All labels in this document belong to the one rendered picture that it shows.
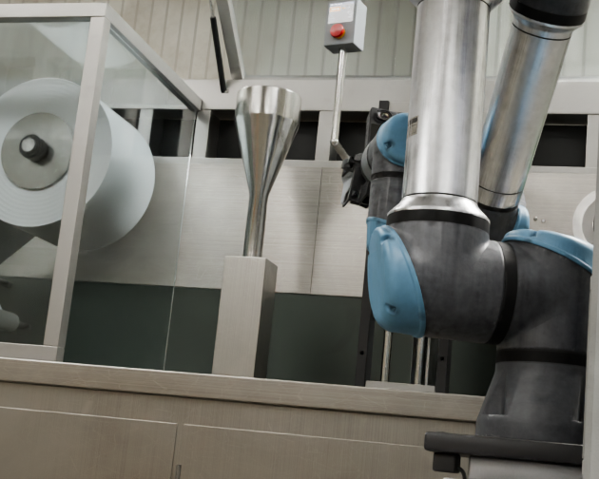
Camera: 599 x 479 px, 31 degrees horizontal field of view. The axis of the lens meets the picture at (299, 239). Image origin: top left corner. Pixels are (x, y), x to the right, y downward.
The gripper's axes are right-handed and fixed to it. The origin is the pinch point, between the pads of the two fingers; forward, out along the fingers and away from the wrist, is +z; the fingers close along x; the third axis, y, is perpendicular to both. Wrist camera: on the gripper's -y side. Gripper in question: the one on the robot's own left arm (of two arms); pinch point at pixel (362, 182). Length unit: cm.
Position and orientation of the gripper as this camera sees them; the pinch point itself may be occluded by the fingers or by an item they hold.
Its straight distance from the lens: 180.6
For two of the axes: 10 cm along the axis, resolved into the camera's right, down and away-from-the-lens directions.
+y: -2.3, 9.5, -2.1
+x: 9.6, 2.5, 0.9
